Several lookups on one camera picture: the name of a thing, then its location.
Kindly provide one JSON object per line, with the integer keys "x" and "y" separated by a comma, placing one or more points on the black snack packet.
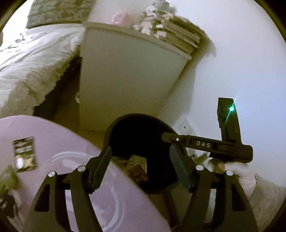
{"x": 24, "y": 154}

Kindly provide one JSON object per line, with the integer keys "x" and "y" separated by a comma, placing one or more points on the crumpled cream paper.
{"x": 203, "y": 159}

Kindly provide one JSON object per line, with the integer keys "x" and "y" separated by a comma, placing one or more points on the pink alarm clock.
{"x": 120, "y": 19}

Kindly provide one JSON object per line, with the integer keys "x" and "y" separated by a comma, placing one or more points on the white duvet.
{"x": 33, "y": 64}

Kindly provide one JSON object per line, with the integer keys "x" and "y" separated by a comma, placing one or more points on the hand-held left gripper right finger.
{"x": 178, "y": 169}

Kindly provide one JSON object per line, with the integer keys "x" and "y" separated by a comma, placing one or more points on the white nightstand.
{"x": 125, "y": 78}

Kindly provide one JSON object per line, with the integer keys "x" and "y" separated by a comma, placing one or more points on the person's right forearm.
{"x": 268, "y": 200}

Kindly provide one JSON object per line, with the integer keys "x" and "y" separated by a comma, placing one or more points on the green wrapper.
{"x": 7, "y": 180}

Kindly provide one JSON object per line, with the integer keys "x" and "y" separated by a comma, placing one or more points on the black trash bin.
{"x": 138, "y": 133}

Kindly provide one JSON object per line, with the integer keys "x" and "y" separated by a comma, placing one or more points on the red brown wrapper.
{"x": 139, "y": 175}

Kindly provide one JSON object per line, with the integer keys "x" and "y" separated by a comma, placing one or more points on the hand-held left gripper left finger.
{"x": 101, "y": 171}

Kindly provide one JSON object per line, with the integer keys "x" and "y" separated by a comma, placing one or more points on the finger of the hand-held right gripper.
{"x": 176, "y": 139}

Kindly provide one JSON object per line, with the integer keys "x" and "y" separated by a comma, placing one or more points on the white wall socket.
{"x": 186, "y": 125}

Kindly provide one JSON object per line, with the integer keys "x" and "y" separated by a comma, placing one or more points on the pile of pink white scraps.
{"x": 148, "y": 22}

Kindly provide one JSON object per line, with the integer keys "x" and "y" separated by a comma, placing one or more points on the stack of books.
{"x": 183, "y": 35}

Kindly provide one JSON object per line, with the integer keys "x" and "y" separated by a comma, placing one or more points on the grey plush toy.
{"x": 164, "y": 5}

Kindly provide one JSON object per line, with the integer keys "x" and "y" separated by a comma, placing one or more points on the person's right hand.
{"x": 243, "y": 176}

